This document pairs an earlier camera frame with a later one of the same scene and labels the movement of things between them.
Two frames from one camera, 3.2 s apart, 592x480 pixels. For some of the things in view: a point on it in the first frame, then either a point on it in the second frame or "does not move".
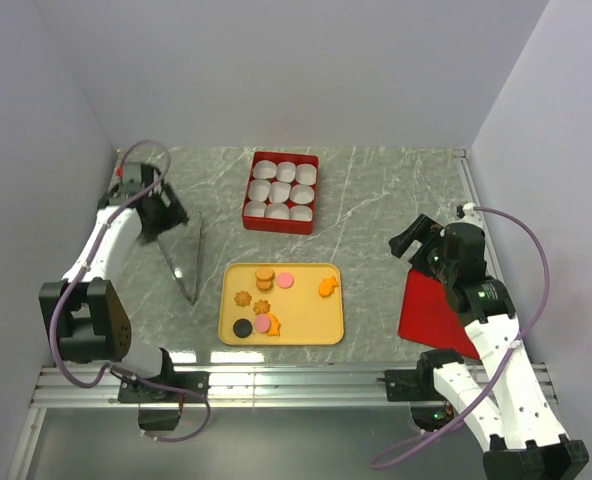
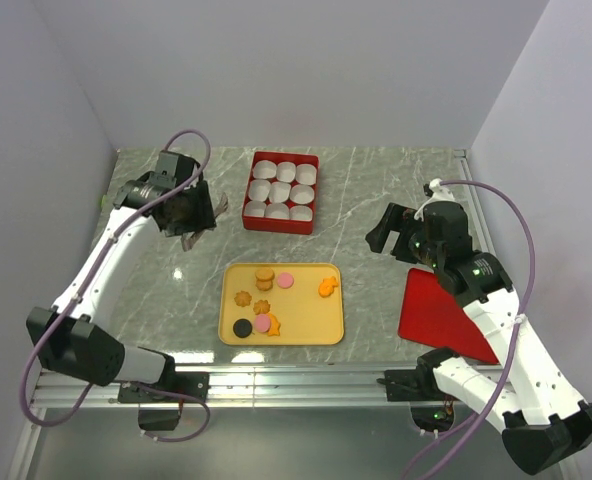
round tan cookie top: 264,274 does not move
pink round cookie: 285,280 does not move
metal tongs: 181,246 to 188,240
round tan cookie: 264,286 does not move
